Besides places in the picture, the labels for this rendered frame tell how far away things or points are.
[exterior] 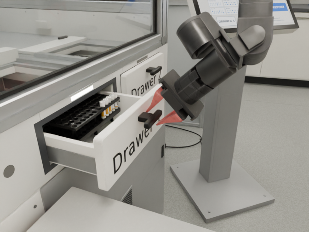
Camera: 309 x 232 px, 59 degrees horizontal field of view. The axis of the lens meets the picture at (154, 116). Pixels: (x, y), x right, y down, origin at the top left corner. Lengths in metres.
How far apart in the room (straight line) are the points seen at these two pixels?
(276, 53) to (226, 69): 3.08
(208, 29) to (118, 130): 0.24
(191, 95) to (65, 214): 0.33
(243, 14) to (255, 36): 0.05
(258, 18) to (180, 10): 1.71
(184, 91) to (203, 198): 1.21
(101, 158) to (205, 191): 1.29
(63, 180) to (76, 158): 0.12
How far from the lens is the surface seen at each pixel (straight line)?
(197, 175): 1.82
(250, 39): 0.48
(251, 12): 0.52
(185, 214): 1.61
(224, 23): 1.27
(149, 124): 0.53
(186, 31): 0.52
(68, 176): 0.65
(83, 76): 0.62
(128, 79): 0.77
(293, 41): 3.56
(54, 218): 0.58
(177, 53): 2.25
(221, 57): 0.49
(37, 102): 0.53
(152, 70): 0.86
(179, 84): 0.52
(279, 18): 1.47
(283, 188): 1.94
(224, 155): 1.70
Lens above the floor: 1.16
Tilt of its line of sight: 26 degrees down
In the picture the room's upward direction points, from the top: straight up
